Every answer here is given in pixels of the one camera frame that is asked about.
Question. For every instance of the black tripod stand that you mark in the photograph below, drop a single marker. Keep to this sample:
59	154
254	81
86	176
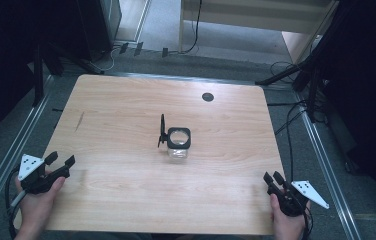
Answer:
309	63

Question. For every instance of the person's right hand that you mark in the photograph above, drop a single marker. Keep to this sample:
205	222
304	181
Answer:
287	226

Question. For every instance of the clear jar with black lid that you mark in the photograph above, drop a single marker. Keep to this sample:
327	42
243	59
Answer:
178	140

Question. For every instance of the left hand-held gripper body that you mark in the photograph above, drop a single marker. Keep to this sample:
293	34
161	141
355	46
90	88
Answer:
31	165

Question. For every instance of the black round table grommet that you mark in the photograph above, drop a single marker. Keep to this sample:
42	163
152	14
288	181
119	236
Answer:
207	97

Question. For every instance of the black tripod legs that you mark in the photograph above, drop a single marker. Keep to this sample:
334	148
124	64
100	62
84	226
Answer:
72	58

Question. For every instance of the dark cabinet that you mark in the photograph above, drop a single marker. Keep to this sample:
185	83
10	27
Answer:
99	23

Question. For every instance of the white furniture frame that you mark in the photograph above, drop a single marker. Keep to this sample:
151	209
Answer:
259	16

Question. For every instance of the black metal stand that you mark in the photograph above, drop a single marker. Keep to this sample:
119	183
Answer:
38	76

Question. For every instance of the person's left hand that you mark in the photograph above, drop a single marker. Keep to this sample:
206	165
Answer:
37	206

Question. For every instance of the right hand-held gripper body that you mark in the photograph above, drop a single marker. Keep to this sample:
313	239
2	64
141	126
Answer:
292	200

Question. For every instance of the aluminium floor rail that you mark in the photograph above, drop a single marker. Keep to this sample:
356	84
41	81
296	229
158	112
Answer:
329	173
12	150

